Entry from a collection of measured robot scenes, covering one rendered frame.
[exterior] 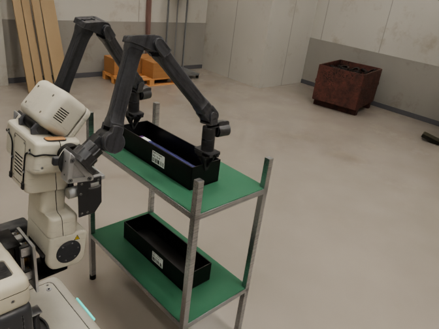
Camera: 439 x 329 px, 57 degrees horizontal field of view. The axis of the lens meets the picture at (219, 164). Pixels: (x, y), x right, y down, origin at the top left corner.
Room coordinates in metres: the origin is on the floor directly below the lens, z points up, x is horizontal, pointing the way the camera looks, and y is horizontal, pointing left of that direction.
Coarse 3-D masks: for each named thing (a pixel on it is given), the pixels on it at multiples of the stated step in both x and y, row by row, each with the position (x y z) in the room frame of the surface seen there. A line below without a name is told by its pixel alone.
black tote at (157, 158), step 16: (128, 128) 1.99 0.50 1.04; (144, 128) 2.06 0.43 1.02; (160, 128) 1.99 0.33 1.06; (128, 144) 1.90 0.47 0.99; (144, 144) 1.80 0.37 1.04; (160, 144) 1.99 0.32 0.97; (176, 144) 1.90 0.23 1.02; (192, 144) 1.82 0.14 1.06; (144, 160) 1.80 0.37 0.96; (160, 160) 1.71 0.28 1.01; (176, 160) 1.64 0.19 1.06; (192, 160) 1.81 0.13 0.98; (176, 176) 1.63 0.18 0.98; (192, 176) 1.57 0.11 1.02; (208, 176) 1.64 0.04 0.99
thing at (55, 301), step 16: (32, 288) 1.56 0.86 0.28; (48, 288) 1.57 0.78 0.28; (64, 288) 1.59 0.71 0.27; (32, 304) 1.45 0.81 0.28; (48, 304) 1.47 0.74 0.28; (64, 304) 1.48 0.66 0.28; (80, 304) 1.52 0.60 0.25; (48, 320) 1.37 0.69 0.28; (64, 320) 1.38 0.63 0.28; (80, 320) 1.40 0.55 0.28
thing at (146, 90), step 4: (140, 84) 1.98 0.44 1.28; (140, 88) 1.98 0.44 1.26; (144, 88) 2.03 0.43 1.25; (148, 88) 2.06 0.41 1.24; (136, 92) 1.97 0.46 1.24; (140, 92) 1.99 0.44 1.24; (144, 92) 2.04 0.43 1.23; (148, 92) 2.06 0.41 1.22; (144, 96) 2.03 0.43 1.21; (148, 96) 2.05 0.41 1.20
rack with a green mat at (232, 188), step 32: (128, 160) 1.79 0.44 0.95; (160, 192) 1.53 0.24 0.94; (192, 192) 1.56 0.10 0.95; (224, 192) 1.59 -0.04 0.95; (256, 192) 1.64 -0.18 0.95; (192, 224) 1.38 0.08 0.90; (256, 224) 1.68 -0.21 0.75; (128, 256) 1.81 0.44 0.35; (192, 256) 1.38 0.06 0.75; (160, 288) 1.60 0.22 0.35; (224, 288) 1.66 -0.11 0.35; (192, 320) 1.42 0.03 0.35
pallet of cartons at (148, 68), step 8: (104, 56) 6.76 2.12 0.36; (144, 56) 7.07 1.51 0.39; (104, 64) 6.76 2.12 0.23; (112, 64) 6.57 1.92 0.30; (144, 64) 6.81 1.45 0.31; (152, 64) 6.65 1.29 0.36; (104, 72) 6.71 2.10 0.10; (112, 72) 6.57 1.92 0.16; (144, 72) 6.80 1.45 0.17; (152, 72) 6.64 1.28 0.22; (160, 72) 6.74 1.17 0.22; (112, 80) 6.50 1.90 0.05; (144, 80) 6.53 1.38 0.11; (152, 80) 6.63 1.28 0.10
